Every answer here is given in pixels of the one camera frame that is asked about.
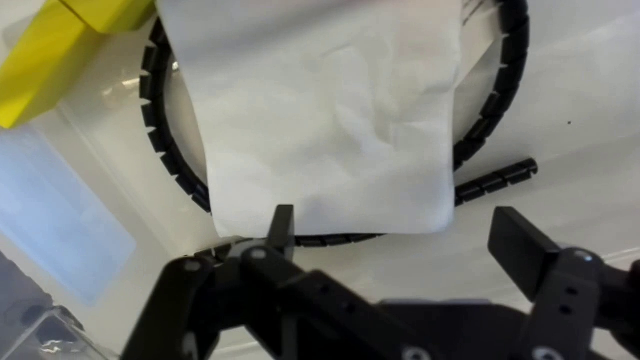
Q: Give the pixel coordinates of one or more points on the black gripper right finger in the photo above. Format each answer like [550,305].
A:
[567,292]

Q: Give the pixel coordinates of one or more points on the white paper towel sheet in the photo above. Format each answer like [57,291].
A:
[321,113]

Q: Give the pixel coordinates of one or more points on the pale rectangular sheet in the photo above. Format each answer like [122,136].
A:
[61,220]

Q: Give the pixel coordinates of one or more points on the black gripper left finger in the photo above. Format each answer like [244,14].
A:
[321,306]

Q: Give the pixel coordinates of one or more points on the yellow block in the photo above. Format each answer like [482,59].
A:
[46,61]

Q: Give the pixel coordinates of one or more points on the clear plastic box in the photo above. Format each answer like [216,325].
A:
[580,100]

